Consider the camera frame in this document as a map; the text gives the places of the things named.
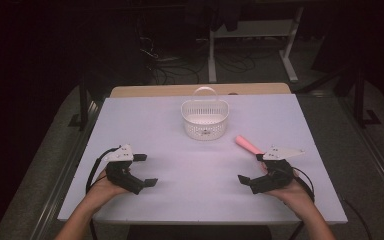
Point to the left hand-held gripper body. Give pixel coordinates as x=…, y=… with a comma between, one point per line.
x=121, y=173

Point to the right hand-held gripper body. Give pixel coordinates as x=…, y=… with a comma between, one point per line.
x=276, y=175

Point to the pink hairbrush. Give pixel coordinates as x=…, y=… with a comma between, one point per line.
x=246, y=143

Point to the person's left hand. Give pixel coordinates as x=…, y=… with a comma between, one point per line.
x=103, y=191

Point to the person's right hand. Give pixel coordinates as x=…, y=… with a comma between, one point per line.
x=295, y=196

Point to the white plastic basket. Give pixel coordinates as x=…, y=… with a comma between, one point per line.
x=205, y=128

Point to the black metal stand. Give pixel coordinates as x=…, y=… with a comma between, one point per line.
x=83, y=103
x=360, y=100

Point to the wooden table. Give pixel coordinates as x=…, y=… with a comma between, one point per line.
x=180, y=90

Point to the dark hanging cloth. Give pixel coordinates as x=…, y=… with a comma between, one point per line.
x=226, y=15

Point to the white metal desk frame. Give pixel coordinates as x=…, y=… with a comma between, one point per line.
x=253, y=28

